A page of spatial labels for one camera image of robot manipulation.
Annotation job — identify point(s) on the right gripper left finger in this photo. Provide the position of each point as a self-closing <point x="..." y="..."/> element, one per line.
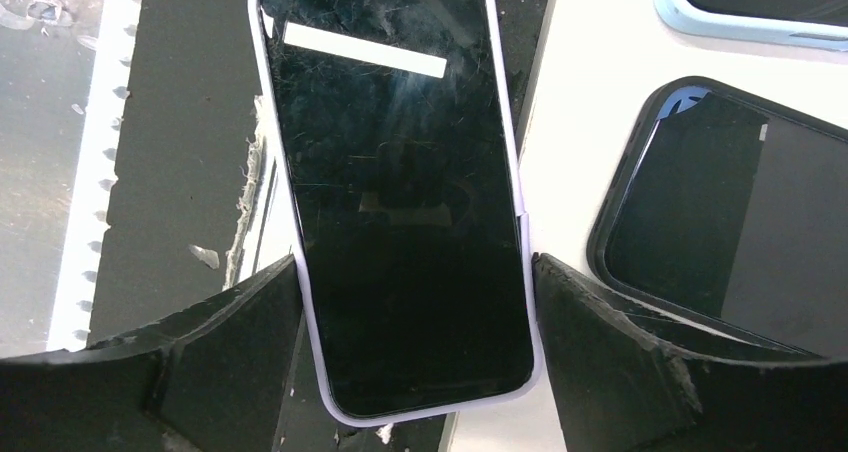
<point x="208" y="378"/>

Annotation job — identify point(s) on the lavender case phone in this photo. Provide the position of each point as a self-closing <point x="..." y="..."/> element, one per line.
<point x="397" y="161"/>

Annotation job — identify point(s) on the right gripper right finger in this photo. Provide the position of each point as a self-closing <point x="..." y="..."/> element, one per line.
<point x="625" y="378"/>

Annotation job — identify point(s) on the white cable duct strip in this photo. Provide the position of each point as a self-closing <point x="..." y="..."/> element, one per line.
<point x="95" y="176"/>

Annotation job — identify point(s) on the blue case phone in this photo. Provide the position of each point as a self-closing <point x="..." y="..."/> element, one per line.
<point x="818" y="24"/>

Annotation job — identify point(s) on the black mounting base plate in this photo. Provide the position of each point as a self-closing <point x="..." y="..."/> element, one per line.
<point x="181" y="168"/>

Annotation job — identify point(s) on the black case phone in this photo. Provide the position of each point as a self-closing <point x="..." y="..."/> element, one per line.
<point x="730" y="210"/>

